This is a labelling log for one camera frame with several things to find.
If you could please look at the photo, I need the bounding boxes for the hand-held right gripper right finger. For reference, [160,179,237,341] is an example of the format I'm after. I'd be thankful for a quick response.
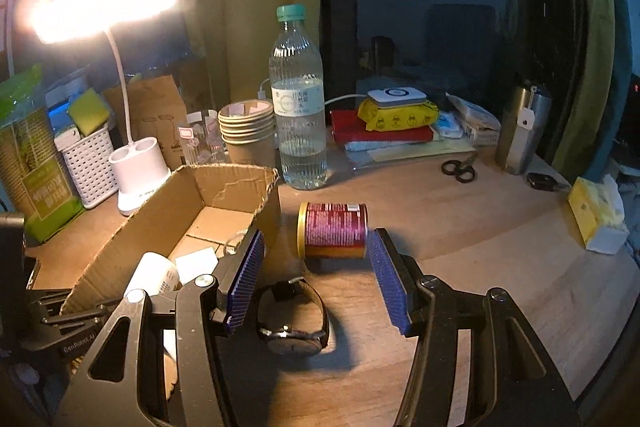
[366,227,583,427]

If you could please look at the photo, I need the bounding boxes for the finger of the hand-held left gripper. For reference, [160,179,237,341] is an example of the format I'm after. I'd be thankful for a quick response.
[30,288,76,309]
[37,302,123,340]

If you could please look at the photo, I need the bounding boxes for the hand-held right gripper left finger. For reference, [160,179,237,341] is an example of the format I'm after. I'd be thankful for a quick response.
[52,228,266,427]

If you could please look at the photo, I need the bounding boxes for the white cube adapter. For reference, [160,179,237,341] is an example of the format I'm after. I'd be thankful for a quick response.
[175,247,219,285]

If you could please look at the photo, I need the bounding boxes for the black strap wristwatch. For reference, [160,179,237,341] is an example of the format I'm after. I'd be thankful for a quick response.
[255,277,331,356]

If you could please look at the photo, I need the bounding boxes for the white plastic bottle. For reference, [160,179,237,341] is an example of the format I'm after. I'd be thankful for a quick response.
[123,252,181,300]

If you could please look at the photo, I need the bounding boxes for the cardboard box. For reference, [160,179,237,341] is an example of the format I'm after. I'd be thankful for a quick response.
[60,163,281,388]

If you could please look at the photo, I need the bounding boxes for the red and gold tin can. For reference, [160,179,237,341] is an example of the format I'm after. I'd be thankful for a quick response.
[297,202,369,260]

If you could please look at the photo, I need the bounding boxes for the green printed packet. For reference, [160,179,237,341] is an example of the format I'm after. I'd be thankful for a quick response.
[0,63,86,244]

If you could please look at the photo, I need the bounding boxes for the white plastic basket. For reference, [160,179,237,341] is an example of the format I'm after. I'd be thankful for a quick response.
[55,124,120,209]

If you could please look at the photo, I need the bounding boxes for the stack of brown paper cups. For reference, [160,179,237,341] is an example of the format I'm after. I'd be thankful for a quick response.
[218,99,277,168]

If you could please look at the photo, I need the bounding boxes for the pale paper folder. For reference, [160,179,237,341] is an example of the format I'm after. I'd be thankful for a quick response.
[345,138,476,164]

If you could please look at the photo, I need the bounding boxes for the clear water bottle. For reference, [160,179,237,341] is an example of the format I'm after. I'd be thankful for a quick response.
[269,4,328,191]

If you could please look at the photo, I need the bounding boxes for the white desk lamp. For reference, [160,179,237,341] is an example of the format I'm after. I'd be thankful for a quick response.
[25,0,178,216]

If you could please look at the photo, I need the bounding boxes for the blue white box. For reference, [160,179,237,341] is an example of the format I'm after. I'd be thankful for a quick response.
[47,104,76,135]

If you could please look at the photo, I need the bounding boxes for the red book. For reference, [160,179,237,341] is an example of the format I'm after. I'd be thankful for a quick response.
[331,109,435,144]

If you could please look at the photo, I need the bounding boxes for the yellow wipes pack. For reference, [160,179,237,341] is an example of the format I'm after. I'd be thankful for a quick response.
[356,99,439,132]

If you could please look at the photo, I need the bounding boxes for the blue white packet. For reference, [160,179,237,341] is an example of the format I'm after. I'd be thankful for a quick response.
[434,112,468,139]

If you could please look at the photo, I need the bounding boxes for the green yellow sponge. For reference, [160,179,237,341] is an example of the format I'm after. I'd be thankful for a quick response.
[67,88,112,138]

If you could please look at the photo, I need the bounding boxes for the small black object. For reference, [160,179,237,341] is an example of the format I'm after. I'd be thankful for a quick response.
[526,173,561,192]

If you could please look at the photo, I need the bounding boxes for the white flat device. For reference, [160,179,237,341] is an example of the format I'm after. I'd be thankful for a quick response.
[367,87,427,108]

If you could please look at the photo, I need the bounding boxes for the steel tumbler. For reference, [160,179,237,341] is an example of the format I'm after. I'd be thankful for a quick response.
[495,79,552,175]

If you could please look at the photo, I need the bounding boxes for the white paper packet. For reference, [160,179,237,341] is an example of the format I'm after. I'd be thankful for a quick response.
[445,93,501,132]

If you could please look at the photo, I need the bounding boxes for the brown paper bag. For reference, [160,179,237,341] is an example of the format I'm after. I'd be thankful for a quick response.
[102,74,188,170]

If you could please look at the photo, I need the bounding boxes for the yellow tissue box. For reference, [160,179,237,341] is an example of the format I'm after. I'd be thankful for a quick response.
[567,174,630,254]

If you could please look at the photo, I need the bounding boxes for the dark jar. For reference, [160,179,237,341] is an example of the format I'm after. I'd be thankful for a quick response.
[371,36,396,70]

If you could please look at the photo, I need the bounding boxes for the dark chair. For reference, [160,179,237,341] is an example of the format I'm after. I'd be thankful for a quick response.
[425,4,501,72]

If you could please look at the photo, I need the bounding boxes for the green hanging cloth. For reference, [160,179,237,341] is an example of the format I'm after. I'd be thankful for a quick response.
[550,0,626,172]

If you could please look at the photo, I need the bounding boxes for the black handled scissors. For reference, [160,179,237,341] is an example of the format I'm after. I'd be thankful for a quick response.
[441,152,478,184]

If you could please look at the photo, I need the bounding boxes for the white cable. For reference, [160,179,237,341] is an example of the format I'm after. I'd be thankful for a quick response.
[257,78,371,105]

